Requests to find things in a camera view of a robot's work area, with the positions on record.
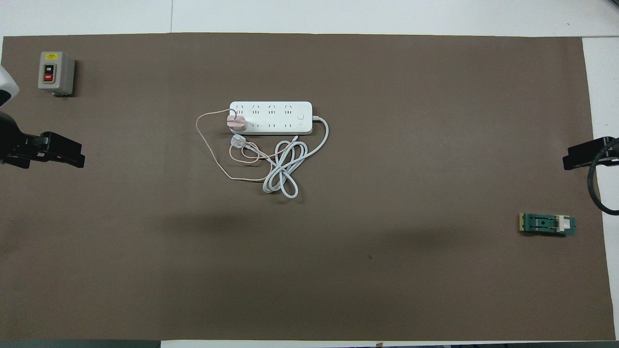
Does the green circuit board block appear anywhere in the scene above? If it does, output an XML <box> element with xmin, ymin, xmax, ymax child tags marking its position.
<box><xmin>519</xmin><ymin>213</ymin><xmax>577</xmax><ymax>237</ymax></box>

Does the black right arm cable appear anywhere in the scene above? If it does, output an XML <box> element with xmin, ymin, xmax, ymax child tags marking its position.
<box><xmin>587</xmin><ymin>138</ymin><xmax>619</xmax><ymax>216</ymax></box>

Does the white power strip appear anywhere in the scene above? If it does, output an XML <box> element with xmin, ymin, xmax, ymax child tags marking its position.
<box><xmin>229</xmin><ymin>101</ymin><xmax>313</xmax><ymax>135</ymax></box>

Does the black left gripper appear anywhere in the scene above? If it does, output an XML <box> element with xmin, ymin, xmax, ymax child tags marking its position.
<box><xmin>0</xmin><ymin>111</ymin><xmax>86</xmax><ymax>170</ymax></box>

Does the white power strip cable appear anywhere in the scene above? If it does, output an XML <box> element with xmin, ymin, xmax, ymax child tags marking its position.
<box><xmin>230</xmin><ymin>115</ymin><xmax>330</xmax><ymax>199</ymax></box>

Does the pink charger cable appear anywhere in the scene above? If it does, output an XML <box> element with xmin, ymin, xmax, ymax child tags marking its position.
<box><xmin>195</xmin><ymin>109</ymin><xmax>300</xmax><ymax>182</ymax></box>

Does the grey on-off switch box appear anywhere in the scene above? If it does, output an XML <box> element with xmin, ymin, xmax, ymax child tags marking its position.
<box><xmin>38</xmin><ymin>51</ymin><xmax>76</xmax><ymax>97</ymax></box>

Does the brown table mat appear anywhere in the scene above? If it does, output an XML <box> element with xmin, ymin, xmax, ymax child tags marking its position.
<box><xmin>0</xmin><ymin>32</ymin><xmax>616</xmax><ymax>341</ymax></box>

